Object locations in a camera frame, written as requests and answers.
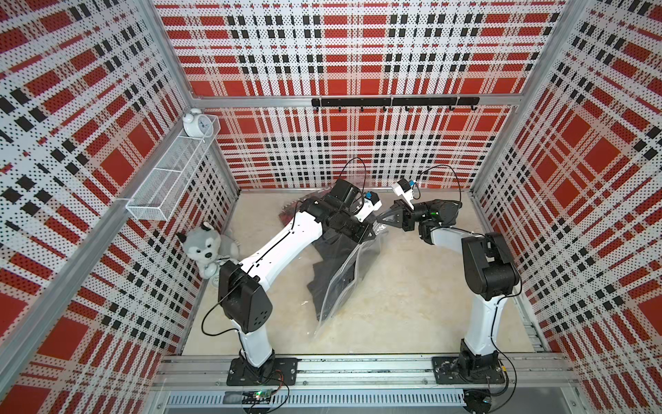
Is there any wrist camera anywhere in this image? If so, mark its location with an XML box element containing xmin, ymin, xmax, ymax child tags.
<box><xmin>391</xmin><ymin>179</ymin><xmax>415</xmax><ymax>210</ymax></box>
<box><xmin>354</xmin><ymin>191</ymin><xmax>382</xmax><ymax>222</ymax></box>

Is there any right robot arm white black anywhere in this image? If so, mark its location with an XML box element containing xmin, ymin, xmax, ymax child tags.
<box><xmin>377</xmin><ymin>199</ymin><xmax>521</xmax><ymax>377</ymax></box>

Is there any small circuit board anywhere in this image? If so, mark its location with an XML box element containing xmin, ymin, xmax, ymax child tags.
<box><xmin>222</xmin><ymin>390</ymin><xmax>272</xmax><ymax>405</ymax></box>

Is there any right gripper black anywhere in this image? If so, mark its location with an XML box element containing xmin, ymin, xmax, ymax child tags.
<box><xmin>376</xmin><ymin>200</ymin><xmax>438</xmax><ymax>232</ymax></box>

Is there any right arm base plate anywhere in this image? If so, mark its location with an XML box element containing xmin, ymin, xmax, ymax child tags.
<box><xmin>432</xmin><ymin>354</ymin><xmax>506</xmax><ymax>385</ymax></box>

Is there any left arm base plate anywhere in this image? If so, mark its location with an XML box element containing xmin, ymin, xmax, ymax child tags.
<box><xmin>226</xmin><ymin>355</ymin><xmax>299</xmax><ymax>386</ymax></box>

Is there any black hook rail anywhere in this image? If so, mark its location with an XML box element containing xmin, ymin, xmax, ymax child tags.
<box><xmin>311</xmin><ymin>97</ymin><xmax>480</xmax><ymax>109</ymax></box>

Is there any aluminium mounting rail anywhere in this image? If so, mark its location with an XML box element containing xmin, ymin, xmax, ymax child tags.
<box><xmin>153</xmin><ymin>353</ymin><xmax>579</xmax><ymax>391</ymax></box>

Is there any red black plaid shirt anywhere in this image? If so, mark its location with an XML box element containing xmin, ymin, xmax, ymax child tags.
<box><xmin>279</xmin><ymin>187</ymin><xmax>330</xmax><ymax>225</ymax></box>

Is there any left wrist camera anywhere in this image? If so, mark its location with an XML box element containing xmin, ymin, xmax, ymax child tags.
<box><xmin>354</xmin><ymin>191</ymin><xmax>382</xmax><ymax>222</ymax></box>

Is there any clear vacuum bag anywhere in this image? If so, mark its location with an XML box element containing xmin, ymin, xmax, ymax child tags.
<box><xmin>281</xmin><ymin>185</ymin><xmax>389</xmax><ymax>337</ymax></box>

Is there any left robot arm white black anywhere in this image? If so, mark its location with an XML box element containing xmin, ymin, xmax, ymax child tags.
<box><xmin>217</xmin><ymin>179</ymin><xmax>382</xmax><ymax>369</ymax></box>

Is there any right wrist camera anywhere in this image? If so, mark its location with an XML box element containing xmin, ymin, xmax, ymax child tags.
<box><xmin>391</xmin><ymin>179</ymin><xmax>415</xmax><ymax>210</ymax></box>

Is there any white wire shelf basket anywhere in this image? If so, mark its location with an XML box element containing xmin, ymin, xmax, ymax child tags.
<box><xmin>126</xmin><ymin>114</ymin><xmax>220</xmax><ymax>222</ymax></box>

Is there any white alarm clock on shelf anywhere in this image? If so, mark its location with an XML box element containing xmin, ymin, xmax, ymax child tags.
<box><xmin>182</xmin><ymin>108</ymin><xmax>213</xmax><ymax>138</ymax></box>

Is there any husky plush toy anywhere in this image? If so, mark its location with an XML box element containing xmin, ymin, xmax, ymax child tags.
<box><xmin>176</xmin><ymin>222</ymin><xmax>240</xmax><ymax>280</ymax></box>

